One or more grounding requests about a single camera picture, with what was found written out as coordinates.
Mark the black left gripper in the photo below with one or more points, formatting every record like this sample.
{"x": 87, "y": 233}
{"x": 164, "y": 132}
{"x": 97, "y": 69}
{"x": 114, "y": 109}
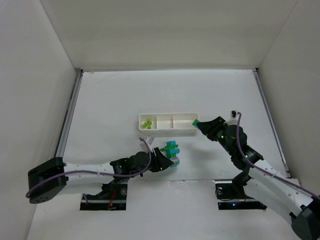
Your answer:
{"x": 157, "y": 160}

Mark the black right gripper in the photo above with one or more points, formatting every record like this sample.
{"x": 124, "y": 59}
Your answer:
{"x": 213, "y": 128}

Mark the green lego brick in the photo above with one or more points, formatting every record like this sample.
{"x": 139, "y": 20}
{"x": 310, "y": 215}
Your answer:
{"x": 195, "y": 122}

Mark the teal and green lego figure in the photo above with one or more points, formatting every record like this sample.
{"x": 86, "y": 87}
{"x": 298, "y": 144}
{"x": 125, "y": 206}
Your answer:
{"x": 171, "y": 150}

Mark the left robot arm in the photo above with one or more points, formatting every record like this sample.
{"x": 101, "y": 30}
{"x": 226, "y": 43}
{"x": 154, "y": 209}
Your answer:
{"x": 57, "y": 177}

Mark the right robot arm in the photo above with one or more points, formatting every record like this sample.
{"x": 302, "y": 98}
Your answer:
{"x": 260, "y": 181}

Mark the white three-compartment tray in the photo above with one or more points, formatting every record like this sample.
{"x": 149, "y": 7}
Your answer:
{"x": 169, "y": 124}

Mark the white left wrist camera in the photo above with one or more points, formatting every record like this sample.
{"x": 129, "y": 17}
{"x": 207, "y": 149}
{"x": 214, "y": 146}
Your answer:
{"x": 149, "y": 139}

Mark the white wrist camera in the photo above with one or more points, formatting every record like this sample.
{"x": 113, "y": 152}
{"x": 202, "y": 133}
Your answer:
{"x": 234, "y": 117}
{"x": 149, "y": 139}

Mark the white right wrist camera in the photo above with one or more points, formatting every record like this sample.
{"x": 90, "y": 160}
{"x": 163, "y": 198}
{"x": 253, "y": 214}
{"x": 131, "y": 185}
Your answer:
{"x": 234, "y": 117}

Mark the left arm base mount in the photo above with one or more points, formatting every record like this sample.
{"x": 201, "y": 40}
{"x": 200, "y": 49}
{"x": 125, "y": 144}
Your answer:
{"x": 111, "y": 197}

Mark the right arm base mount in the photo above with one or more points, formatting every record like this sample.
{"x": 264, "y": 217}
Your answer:
{"x": 230, "y": 199}

